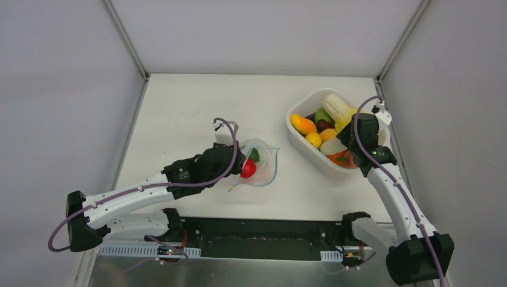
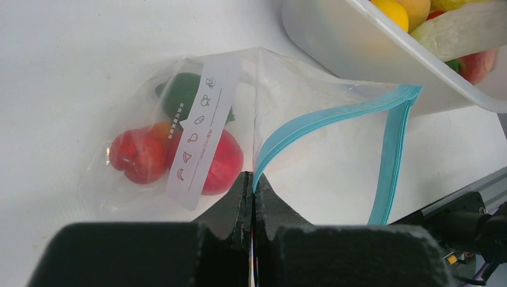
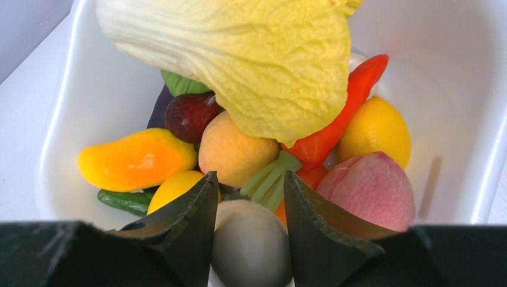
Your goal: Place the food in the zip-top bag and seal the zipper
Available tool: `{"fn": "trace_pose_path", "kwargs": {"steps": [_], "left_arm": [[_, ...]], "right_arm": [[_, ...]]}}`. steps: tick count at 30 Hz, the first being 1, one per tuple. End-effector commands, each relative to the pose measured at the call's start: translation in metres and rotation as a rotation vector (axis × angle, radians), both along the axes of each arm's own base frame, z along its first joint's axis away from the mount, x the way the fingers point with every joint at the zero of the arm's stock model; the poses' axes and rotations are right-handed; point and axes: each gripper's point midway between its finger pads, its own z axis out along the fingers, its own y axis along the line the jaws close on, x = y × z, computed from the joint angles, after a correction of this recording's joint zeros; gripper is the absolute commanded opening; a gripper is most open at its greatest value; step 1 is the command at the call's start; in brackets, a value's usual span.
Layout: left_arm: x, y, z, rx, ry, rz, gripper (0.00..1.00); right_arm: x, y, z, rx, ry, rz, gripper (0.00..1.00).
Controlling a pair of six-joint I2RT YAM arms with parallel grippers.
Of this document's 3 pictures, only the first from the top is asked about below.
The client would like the red apple toy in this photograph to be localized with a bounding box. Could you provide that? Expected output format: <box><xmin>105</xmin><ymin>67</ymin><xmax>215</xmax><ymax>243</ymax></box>
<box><xmin>240</xmin><ymin>158</ymin><xmax>257</xmax><ymax>179</ymax></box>

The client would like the dark green avocado toy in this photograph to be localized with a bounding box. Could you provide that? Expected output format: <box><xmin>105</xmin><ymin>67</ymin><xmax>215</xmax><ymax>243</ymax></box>
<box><xmin>249</xmin><ymin>148</ymin><xmax>260</xmax><ymax>163</ymax></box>

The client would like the clear zip top bag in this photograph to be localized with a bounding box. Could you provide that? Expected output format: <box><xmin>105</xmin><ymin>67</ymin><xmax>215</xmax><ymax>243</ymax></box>
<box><xmin>229</xmin><ymin>138</ymin><xmax>280</xmax><ymax>191</ymax></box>

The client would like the yellow orange mango toy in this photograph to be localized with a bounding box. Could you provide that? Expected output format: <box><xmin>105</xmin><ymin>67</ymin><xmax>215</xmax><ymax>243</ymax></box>
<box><xmin>289</xmin><ymin>114</ymin><xmax>317</xmax><ymax>136</ymax></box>

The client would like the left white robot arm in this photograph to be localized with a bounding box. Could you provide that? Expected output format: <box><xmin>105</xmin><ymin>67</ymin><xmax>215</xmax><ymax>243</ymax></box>
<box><xmin>66</xmin><ymin>143</ymin><xmax>247</xmax><ymax>252</ymax></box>

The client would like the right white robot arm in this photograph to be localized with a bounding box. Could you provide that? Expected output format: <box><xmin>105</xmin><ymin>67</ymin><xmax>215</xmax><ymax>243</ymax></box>
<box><xmin>337</xmin><ymin>113</ymin><xmax>454</xmax><ymax>286</ymax></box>

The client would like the yellow napa cabbage toy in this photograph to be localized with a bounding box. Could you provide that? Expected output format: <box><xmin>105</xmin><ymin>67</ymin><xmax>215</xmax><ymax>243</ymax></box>
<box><xmin>322</xmin><ymin>93</ymin><xmax>357</xmax><ymax>133</ymax></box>

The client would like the small orange tangerine toy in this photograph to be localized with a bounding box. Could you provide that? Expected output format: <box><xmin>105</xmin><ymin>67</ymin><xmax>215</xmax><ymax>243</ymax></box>
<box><xmin>320</xmin><ymin>129</ymin><xmax>338</xmax><ymax>143</ymax></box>

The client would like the pink peach toy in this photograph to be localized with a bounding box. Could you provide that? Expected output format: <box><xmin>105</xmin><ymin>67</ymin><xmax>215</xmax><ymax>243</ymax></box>
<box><xmin>341</xmin><ymin>149</ymin><xmax>358</xmax><ymax>169</ymax></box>

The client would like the dark purple plum toy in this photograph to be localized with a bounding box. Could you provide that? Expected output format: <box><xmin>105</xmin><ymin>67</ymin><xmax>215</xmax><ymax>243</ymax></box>
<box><xmin>315</xmin><ymin>119</ymin><xmax>335</xmax><ymax>133</ymax></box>

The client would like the light green fruit toy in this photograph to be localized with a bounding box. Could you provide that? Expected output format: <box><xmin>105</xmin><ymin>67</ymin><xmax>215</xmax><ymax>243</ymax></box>
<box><xmin>314</xmin><ymin>107</ymin><xmax>335</xmax><ymax>125</ymax></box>

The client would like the purple eggplant toy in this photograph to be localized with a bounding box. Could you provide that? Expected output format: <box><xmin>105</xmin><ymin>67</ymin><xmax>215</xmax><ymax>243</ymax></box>
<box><xmin>306</xmin><ymin>113</ymin><xmax>315</xmax><ymax>122</ymax></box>

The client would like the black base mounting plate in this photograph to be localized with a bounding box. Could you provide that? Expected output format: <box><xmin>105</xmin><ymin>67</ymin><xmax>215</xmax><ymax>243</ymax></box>
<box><xmin>157</xmin><ymin>217</ymin><xmax>343</xmax><ymax>261</ymax></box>

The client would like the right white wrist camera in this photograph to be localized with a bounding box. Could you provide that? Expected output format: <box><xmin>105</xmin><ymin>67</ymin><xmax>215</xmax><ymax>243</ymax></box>
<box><xmin>371</xmin><ymin>100</ymin><xmax>392</xmax><ymax>131</ymax></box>

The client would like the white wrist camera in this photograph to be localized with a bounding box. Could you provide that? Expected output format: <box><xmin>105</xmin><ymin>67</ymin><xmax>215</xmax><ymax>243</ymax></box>
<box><xmin>371</xmin><ymin>100</ymin><xmax>392</xmax><ymax>131</ymax></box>
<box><xmin>212</xmin><ymin>121</ymin><xmax>239</xmax><ymax>146</ymax></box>

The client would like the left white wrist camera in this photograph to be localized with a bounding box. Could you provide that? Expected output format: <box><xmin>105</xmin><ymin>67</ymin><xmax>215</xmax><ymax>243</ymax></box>
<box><xmin>212</xmin><ymin>121</ymin><xmax>239</xmax><ymax>146</ymax></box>

